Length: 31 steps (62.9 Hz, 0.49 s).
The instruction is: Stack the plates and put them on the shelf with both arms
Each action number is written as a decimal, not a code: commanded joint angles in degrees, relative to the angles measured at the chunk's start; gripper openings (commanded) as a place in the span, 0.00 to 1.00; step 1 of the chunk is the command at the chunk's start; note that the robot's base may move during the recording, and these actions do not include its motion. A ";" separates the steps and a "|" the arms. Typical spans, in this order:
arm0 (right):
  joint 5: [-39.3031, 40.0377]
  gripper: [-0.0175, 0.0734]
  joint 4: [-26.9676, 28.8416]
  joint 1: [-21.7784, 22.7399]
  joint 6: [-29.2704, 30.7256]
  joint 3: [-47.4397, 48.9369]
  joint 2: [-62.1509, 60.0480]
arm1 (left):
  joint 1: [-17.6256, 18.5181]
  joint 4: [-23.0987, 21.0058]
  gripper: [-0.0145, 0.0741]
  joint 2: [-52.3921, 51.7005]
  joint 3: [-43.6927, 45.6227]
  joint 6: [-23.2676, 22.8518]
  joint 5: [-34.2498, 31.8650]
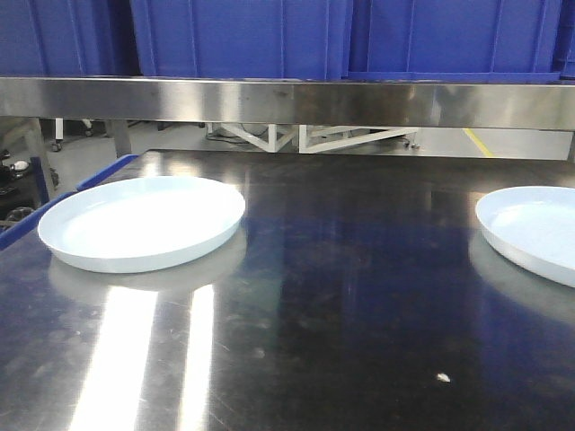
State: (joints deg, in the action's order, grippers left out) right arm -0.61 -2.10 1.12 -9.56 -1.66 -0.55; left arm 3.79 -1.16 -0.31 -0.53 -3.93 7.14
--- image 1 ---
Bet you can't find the pale blue plate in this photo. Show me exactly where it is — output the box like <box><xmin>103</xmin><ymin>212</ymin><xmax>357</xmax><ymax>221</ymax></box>
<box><xmin>37</xmin><ymin>176</ymin><xmax>246</xmax><ymax>274</ymax></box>
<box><xmin>475</xmin><ymin>186</ymin><xmax>574</xmax><ymax>287</ymax></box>

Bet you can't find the white metal frame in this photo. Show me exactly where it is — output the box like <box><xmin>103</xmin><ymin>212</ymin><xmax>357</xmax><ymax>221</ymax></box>
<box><xmin>206</xmin><ymin>123</ymin><xmax>420</xmax><ymax>154</ymax></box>

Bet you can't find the right blue plastic bin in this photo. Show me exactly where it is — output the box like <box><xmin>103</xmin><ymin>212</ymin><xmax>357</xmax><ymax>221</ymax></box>
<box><xmin>348</xmin><ymin>1</ymin><xmax>562</xmax><ymax>84</ymax></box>

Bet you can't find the stainless steel shelf rail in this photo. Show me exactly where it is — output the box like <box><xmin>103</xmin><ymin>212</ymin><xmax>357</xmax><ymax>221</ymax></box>
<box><xmin>1</xmin><ymin>77</ymin><xmax>574</xmax><ymax>131</ymax></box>

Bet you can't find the left blue plastic bin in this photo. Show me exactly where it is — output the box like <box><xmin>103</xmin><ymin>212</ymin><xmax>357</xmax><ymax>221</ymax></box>
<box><xmin>1</xmin><ymin>1</ymin><xmax>139</xmax><ymax>77</ymax></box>

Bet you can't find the middle blue plastic bin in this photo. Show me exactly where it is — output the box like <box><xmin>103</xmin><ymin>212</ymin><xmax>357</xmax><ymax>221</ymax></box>
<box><xmin>130</xmin><ymin>1</ymin><xmax>353</xmax><ymax>81</ymax></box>

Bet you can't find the blue side crate rim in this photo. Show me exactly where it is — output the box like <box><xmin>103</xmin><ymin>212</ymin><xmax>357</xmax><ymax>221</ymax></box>
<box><xmin>1</xmin><ymin>154</ymin><xmax>137</xmax><ymax>250</ymax></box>

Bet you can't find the blue plastic bin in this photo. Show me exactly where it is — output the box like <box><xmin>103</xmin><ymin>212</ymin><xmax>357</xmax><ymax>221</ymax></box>
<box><xmin>1</xmin><ymin>1</ymin><xmax>139</xmax><ymax>77</ymax></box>
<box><xmin>348</xmin><ymin>1</ymin><xmax>562</xmax><ymax>84</ymax></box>
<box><xmin>130</xmin><ymin>1</ymin><xmax>353</xmax><ymax>81</ymax></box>

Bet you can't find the steel table leg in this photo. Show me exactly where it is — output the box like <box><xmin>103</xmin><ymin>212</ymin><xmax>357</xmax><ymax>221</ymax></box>
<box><xmin>24</xmin><ymin>119</ymin><xmax>56</xmax><ymax>205</ymax></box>

